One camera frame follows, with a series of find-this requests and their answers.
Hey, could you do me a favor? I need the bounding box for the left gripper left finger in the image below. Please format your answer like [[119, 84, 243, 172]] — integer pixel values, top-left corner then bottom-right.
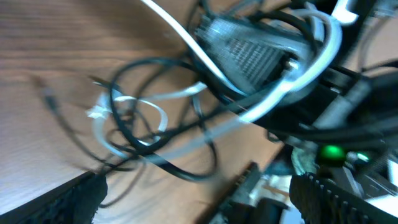
[[1, 172, 108, 224]]

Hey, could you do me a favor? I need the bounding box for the black USB cable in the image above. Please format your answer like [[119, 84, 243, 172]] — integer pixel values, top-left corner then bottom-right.
[[30, 55, 312, 208]]

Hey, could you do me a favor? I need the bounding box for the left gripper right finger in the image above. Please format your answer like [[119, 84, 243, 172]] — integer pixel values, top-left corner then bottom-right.
[[289, 173, 397, 224]]

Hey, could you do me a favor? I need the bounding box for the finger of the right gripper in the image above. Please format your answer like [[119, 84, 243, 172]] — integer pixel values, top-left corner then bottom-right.
[[198, 162, 288, 224], [195, 16, 311, 93]]

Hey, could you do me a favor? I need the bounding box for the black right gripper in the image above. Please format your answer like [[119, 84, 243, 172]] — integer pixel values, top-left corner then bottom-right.
[[255, 62, 397, 149]]

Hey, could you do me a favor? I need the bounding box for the white cable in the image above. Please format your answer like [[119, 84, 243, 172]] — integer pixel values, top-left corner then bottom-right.
[[85, 0, 358, 162]]

